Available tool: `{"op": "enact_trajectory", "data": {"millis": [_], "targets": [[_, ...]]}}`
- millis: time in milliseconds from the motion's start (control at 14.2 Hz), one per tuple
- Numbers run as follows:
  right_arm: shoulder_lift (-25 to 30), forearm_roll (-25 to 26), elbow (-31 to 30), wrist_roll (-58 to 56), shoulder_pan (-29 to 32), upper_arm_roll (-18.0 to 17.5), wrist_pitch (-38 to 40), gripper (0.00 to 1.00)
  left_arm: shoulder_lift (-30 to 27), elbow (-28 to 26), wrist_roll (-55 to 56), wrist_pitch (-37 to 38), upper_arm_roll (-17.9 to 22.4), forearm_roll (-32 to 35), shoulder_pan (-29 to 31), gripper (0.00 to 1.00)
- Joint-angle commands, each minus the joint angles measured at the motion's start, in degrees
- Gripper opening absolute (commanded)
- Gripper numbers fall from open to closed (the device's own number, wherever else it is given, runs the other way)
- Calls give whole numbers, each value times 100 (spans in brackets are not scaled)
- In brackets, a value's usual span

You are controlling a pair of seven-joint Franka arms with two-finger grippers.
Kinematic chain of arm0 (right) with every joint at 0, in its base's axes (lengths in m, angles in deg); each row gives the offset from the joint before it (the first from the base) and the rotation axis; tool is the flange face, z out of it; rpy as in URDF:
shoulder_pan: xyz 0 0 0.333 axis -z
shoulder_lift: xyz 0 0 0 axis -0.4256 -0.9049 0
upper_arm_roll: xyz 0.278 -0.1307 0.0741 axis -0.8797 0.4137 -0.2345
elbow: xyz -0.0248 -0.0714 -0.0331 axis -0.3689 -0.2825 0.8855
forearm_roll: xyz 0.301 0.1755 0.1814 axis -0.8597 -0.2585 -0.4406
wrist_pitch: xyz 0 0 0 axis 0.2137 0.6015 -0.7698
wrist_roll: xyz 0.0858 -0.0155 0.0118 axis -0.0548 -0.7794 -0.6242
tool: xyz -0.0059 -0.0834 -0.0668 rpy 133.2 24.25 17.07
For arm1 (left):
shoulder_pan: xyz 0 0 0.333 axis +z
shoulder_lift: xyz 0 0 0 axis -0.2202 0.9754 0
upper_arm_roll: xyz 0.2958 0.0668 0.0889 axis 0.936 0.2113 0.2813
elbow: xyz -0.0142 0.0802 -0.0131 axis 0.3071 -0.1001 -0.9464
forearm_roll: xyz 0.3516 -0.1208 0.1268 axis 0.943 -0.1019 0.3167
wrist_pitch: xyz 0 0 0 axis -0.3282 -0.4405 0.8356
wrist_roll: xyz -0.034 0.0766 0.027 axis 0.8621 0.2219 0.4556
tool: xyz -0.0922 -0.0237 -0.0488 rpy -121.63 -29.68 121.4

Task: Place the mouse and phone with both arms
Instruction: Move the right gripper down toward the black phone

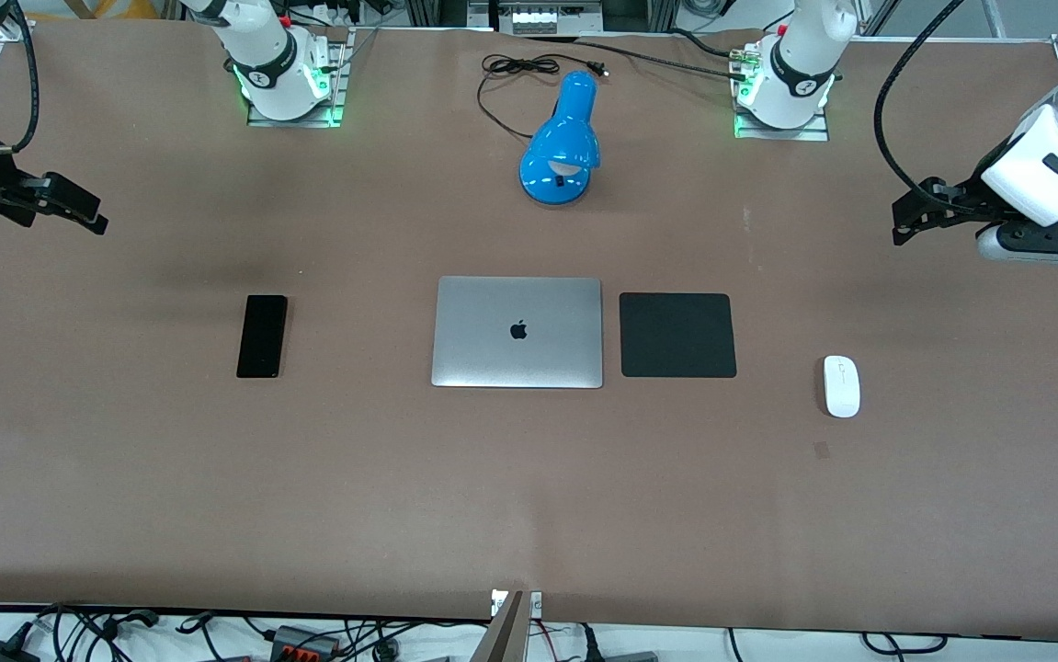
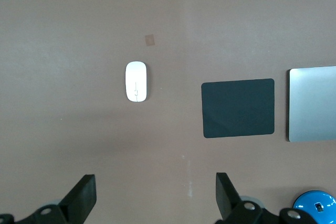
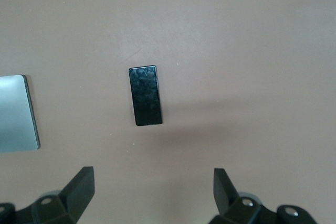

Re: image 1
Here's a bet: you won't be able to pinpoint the white post bracket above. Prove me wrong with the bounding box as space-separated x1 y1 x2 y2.
491 589 543 617

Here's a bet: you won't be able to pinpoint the white power strip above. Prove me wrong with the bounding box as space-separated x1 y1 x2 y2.
510 0 605 36

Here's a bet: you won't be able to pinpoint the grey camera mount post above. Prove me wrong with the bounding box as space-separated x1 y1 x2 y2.
484 590 526 662

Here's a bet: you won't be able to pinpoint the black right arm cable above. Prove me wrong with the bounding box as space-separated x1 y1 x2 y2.
6 0 40 154

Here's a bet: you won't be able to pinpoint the black terminal block orange levers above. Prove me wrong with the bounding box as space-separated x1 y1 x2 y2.
269 624 343 659

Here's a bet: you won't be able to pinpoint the white computer mouse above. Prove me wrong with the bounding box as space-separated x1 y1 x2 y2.
823 355 861 419

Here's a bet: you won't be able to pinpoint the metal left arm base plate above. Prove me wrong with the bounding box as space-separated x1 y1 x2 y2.
733 41 831 142

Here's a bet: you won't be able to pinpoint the silver closed laptop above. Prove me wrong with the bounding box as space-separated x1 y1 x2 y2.
430 276 604 390

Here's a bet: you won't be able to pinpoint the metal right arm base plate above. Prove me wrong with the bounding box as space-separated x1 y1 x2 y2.
246 28 357 129

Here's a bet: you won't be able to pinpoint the black mouse pad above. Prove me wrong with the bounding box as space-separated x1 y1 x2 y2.
620 292 738 379

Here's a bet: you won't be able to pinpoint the black cable to arm base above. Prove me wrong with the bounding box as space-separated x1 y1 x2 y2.
525 33 750 84

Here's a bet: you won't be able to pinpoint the black smartphone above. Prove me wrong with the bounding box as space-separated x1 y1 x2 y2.
235 294 289 380

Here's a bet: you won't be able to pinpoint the blue desk lamp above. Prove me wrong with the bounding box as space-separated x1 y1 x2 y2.
518 70 602 207

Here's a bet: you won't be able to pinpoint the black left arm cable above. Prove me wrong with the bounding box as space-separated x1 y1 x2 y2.
874 0 966 199

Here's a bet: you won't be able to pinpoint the black lamp power cable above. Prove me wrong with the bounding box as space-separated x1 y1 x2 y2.
476 53 609 141

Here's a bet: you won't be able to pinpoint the black left camera mount bracket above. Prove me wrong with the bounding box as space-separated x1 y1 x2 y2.
995 196 1058 258

